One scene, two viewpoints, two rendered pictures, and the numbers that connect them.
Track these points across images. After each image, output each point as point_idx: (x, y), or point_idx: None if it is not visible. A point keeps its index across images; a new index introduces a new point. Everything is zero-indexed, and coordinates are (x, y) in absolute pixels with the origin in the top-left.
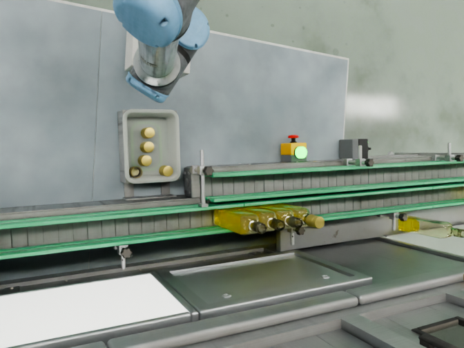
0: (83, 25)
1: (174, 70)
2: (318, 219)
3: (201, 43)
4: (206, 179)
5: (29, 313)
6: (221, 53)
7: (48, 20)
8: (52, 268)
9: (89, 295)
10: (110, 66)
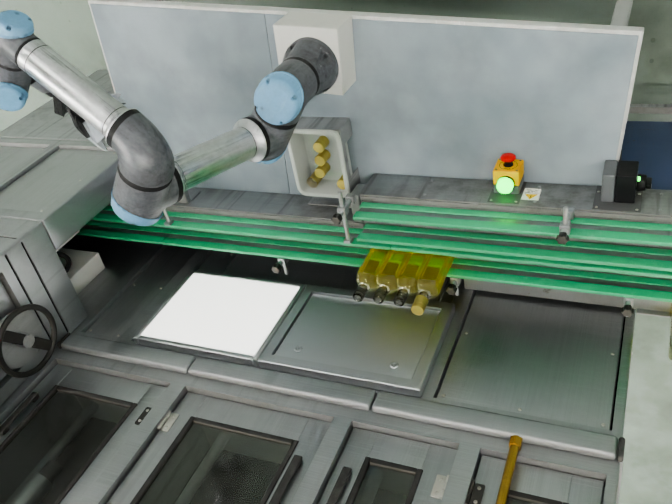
0: (250, 31)
1: (259, 153)
2: (415, 307)
3: (287, 120)
4: None
5: (194, 306)
6: (405, 46)
7: (221, 31)
8: None
9: (238, 299)
10: None
